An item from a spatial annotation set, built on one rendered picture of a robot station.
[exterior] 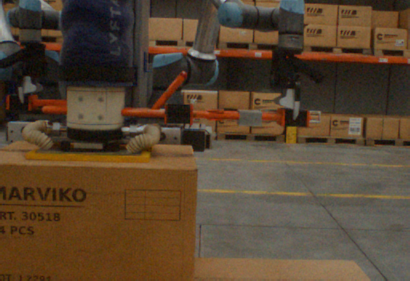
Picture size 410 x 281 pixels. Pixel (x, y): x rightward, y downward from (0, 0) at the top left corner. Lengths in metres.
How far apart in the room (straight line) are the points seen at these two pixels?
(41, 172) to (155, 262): 0.39
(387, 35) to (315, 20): 1.31
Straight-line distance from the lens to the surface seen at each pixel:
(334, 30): 8.84
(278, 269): 1.71
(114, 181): 1.30
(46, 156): 1.37
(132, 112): 1.43
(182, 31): 8.65
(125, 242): 1.34
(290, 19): 1.47
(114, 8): 1.39
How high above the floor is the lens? 1.20
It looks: 6 degrees down
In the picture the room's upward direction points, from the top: 2 degrees clockwise
